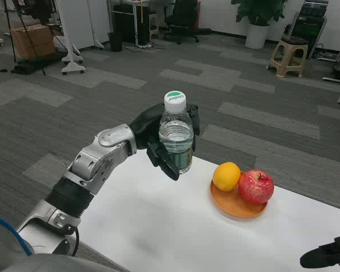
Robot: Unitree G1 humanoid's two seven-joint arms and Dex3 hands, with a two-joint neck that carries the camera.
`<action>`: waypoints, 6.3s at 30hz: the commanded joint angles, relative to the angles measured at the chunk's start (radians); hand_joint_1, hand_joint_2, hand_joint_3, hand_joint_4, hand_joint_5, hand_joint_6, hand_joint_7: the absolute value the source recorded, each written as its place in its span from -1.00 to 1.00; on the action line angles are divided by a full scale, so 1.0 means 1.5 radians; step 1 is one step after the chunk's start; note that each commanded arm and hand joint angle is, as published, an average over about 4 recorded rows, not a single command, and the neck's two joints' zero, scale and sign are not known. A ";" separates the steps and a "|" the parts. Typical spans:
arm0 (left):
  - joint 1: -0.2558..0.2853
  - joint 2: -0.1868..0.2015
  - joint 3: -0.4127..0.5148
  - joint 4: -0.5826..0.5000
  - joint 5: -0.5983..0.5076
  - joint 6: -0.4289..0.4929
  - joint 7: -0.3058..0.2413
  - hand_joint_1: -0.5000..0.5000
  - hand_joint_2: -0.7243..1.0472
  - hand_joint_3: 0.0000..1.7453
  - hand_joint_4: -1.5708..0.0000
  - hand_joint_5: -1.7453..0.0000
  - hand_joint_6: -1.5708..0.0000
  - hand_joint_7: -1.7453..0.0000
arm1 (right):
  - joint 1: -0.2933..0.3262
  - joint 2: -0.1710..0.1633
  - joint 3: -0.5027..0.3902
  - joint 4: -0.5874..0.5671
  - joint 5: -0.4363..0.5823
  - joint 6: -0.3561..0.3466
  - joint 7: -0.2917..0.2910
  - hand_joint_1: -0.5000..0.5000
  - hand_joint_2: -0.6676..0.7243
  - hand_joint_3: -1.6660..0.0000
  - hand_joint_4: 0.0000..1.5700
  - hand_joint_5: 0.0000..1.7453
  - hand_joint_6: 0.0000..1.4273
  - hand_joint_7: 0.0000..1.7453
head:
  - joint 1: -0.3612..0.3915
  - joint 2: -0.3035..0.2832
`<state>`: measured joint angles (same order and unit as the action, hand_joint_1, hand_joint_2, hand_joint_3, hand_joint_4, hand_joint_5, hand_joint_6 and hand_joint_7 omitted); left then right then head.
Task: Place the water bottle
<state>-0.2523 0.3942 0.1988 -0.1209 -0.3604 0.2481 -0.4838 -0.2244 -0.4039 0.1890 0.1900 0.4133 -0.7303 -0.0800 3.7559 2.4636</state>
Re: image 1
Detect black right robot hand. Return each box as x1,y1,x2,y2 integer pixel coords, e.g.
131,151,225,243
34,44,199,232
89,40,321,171
299,233,340,269

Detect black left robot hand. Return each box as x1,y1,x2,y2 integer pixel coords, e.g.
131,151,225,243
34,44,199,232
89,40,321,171
129,103,202,181

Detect clear plastic water bottle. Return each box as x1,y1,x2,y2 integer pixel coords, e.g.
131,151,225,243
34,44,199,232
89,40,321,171
158,90,194,175

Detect black waste bin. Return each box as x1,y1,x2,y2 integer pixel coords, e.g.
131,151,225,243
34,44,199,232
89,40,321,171
108,32,124,52

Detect yellow orange fruit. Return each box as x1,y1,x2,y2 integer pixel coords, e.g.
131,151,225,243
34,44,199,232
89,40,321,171
212,161,241,192

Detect red apple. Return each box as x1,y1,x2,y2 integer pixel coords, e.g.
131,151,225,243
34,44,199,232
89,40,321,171
238,169,275,205

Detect orange round plate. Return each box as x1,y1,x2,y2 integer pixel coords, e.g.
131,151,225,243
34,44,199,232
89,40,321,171
210,171,269,219

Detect black office chair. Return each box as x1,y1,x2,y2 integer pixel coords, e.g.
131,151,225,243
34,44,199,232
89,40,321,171
161,0,212,45

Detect white rolling partition stand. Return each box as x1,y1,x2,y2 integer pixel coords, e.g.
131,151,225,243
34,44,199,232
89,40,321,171
52,0,105,75

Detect black bag on floor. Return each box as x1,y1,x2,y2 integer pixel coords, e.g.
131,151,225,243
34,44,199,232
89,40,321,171
10,51,69,75

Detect white plant pot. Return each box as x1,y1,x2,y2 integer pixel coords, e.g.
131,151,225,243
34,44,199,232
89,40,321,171
245,22,270,49

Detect brown cardboard box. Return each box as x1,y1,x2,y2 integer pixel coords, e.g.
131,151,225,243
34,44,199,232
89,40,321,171
10,24,57,61

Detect beige plastic stool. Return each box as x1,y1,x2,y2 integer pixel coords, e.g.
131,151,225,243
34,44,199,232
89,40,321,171
268,36,309,78

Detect green potted plant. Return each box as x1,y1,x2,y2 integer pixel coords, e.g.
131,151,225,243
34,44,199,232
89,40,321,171
231,0,288,27

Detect black tripod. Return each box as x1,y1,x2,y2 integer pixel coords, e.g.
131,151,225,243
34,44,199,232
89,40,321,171
2,0,46,76

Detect silver robot chest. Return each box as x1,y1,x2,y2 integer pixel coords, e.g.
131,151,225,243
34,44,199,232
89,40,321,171
0,218,131,272

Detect black green equipment cabinet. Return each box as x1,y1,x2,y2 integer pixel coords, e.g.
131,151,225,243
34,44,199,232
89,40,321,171
289,0,329,60

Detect white desk with cables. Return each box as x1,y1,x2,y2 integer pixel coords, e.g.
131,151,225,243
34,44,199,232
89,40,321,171
107,0,159,49

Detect blue cable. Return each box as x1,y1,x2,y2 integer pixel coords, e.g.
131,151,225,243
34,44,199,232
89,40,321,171
0,211,34,257

